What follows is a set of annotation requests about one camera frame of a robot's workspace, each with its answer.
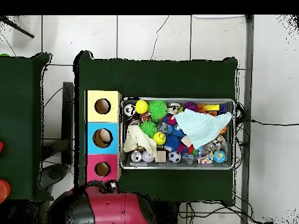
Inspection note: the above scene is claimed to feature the mint knitted cloth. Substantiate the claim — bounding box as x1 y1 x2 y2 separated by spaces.
173 108 233 150

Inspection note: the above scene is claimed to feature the black stand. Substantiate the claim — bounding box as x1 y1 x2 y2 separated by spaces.
41 81 75 165

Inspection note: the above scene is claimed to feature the yellow smiley ball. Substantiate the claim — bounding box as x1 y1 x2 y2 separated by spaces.
153 131 167 146

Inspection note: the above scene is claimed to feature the clear mesh bin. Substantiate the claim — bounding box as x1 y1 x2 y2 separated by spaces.
119 97 236 170

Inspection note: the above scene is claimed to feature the green covered side table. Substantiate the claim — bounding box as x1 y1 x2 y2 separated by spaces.
0 52 54 202

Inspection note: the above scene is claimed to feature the orange disc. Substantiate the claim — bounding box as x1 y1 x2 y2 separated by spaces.
0 179 12 204

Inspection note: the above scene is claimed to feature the green spiky rubber ball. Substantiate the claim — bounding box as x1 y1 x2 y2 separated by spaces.
147 100 168 123
139 120 158 138

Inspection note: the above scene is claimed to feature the blue globe ball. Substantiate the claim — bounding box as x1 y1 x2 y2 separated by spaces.
213 149 227 164

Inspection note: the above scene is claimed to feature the small soccer ball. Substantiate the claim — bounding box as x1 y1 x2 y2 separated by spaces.
168 150 182 164

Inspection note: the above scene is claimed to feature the wooden box with three holes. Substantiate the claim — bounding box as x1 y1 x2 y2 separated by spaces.
84 90 123 186

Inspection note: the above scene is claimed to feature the colourful polka dot cloth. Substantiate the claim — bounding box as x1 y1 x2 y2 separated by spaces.
196 152 214 165

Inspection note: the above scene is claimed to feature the yellow tennis ball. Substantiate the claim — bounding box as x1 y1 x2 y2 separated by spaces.
134 100 149 114

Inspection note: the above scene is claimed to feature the cream waffle cloth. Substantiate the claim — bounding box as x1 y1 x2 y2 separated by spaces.
123 123 158 158

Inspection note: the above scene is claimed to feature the blue spiky rubber ball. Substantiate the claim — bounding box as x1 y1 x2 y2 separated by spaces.
163 134 182 152

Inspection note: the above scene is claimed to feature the dark green table cloth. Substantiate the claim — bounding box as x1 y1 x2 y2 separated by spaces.
74 50 238 206

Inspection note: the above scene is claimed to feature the black cable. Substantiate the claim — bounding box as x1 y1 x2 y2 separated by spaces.
242 118 299 127

